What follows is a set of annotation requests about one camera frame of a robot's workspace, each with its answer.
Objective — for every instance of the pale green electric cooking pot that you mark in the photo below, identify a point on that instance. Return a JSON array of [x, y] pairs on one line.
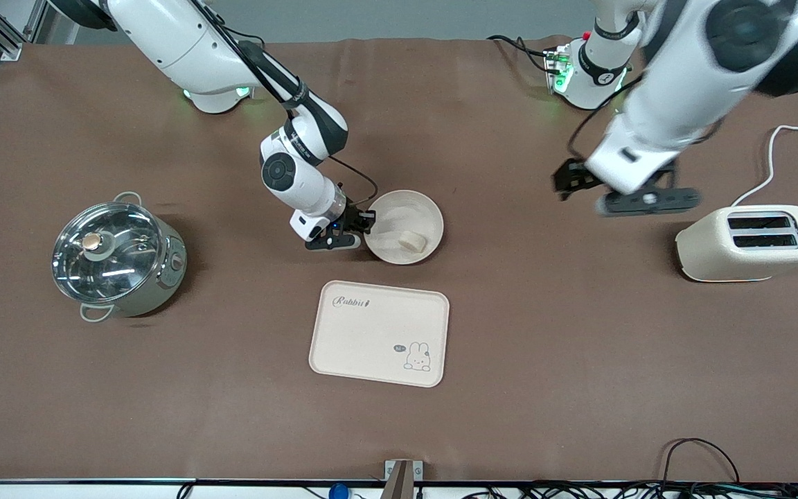
[[170, 270]]

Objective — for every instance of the cream rabbit print tray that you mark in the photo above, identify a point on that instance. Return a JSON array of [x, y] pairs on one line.
[[371, 333]]

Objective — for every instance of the small white steamed bun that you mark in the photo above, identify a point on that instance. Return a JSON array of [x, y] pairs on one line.
[[413, 242]]

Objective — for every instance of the brown table cover mat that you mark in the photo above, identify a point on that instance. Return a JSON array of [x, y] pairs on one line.
[[233, 388]]

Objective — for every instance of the cream two-slot toaster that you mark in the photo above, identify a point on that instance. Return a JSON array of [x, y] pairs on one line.
[[717, 256]]

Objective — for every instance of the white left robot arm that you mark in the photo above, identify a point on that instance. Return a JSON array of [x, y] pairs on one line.
[[683, 69]]

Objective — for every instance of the glass pot lid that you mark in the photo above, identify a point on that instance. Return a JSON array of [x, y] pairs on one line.
[[115, 270]]

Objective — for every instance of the blue round object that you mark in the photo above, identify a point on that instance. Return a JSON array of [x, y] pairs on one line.
[[339, 492]]

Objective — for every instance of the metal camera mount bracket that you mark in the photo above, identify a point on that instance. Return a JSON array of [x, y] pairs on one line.
[[402, 475]]

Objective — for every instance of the cream round plate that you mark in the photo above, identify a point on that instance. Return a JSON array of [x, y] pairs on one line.
[[399, 215]]

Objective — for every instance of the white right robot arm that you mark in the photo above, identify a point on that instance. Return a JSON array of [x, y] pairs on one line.
[[163, 34]]

